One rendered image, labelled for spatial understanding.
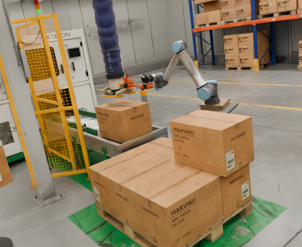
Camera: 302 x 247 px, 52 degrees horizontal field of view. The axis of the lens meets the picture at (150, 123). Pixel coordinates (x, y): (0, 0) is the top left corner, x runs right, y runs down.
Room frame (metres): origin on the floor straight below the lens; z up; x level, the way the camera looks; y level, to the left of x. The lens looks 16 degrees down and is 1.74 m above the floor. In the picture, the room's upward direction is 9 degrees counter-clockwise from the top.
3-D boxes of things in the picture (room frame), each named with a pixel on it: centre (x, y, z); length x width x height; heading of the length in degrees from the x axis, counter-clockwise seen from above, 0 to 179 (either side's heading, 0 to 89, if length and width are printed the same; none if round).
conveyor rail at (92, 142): (4.22, 1.05, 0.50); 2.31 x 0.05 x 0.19; 36
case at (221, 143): (2.63, -0.51, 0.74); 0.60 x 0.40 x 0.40; 37
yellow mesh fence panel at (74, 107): (3.85, 1.27, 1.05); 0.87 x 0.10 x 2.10; 88
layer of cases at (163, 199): (2.73, -0.06, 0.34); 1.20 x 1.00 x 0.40; 36
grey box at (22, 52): (3.53, 1.28, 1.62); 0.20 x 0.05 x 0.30; 36
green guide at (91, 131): (4.54, 1.22, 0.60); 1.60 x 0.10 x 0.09; 36
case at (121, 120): (3.76, 0.33, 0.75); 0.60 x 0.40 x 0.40; 37
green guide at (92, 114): (4.85, 0.78, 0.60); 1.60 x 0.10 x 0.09; 36
